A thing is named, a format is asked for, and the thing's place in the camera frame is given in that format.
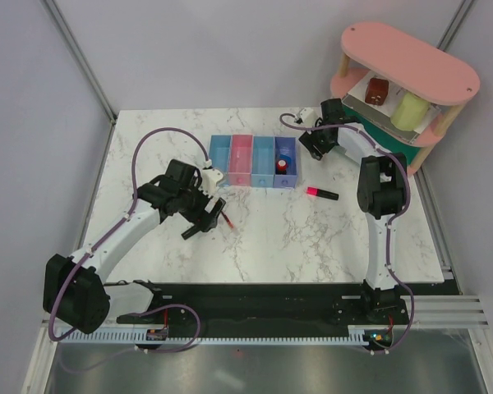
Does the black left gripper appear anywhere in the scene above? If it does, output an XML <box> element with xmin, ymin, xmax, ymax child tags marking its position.
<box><xmin>178</xmin><ymin>176</ymin><xmax>225</xmax><ymax>232</ymax></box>

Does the blue capped black highlighter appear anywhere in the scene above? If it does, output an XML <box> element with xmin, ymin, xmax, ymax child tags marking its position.
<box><xmin>182</xmin><ymin>225</ymin><xmax>200</xmax><ymax>241</ymax></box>

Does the pink capped black highlighter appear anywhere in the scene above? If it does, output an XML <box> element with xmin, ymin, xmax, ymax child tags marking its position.
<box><xmin>306</xmin><ymin>186</ymin><xmax>339</xmax><ymax>201</ymax></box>

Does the blue sharpener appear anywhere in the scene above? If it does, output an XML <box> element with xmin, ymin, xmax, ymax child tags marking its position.
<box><xmin>278</xmin><ymin>154</ymin><xmax>292</xmax><ymax>166</ymax></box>

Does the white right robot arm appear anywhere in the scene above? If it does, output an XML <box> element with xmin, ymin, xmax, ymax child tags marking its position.
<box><xmin>293</xmin><ymin>98</ymin><xmax>411</xmax><ymax>291</ymax></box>

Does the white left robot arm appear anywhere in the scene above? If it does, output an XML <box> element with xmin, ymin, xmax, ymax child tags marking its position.
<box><xmin>43</xmin><ymin>159</ymin><xmax>226</xmax><ymax>334</ymax></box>

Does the purple drawer bin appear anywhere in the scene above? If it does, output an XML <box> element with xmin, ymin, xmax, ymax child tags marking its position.
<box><xmin>274</xmin><ymin>136</ymin><xmax>299</xmax><ymax>189</ymax></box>

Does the light blue drawer bin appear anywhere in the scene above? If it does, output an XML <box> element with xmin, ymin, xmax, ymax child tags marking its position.
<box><xmin>251</xmin><ymin>136</ymin><xmax>274</xmax><ymax>188</ymax></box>
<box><xmin>209</xmin><ymin>135</ymin><xmax>232</xmax><ymax>186</ymax></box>

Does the green book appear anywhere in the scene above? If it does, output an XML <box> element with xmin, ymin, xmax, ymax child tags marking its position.
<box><xmin>343</xmin><ymin>106</ymin><xmax>421</xmax><ymax>165</ymax></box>

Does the orange capped refill pen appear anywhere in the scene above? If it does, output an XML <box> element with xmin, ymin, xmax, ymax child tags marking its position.
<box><xmin>220</xmin><ymin>212</ymin><xmax>240</xmax><ymax>235</ymax></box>

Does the white paper sheet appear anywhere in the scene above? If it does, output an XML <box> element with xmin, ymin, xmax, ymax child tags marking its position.
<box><xmin>343</xmin><ymin>71</ymin><xmax>440</xmax><ymax>135</ymax></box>

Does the pink drawer bin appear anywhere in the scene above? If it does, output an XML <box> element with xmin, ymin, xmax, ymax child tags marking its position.
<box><xmin>228</xmin><ymin>135</ymin><xmax>253</xmax><ymax>186</ymax></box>

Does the brown box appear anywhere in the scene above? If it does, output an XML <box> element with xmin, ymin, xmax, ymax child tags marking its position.
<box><xmin>364</xmin><ymin>77</ymin><xmax>389</xmax><ymax>106</ymax></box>

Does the pale yellow cup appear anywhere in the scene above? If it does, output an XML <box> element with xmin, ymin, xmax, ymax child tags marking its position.
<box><xmin>390</xmin><ymin>92</ymin><xmax>430</xmax><ymax>131</ymax></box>

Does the pink two tier shelf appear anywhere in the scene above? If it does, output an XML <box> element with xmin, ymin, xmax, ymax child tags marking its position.
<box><xmin>330</xmin><ymin>21</ymin><xmax>481</xmax><ymax>176</ymax></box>

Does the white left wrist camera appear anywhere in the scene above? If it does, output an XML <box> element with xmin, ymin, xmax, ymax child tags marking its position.
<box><xmin>200</xmin><ymin>167</ymin><xmax>224</xmax><ymax>196</ymax></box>

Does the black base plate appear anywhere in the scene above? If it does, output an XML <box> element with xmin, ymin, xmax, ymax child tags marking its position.
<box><xmin>71</xmin><ymin>282</ymin><xmax>463</xmax><ymax>340</ymax></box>

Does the white cable duct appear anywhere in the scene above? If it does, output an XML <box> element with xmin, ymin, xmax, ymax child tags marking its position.
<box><xmin>62</xmin><ymin>325</ymin><xmax>369</xmax><ymax>346</ymax></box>

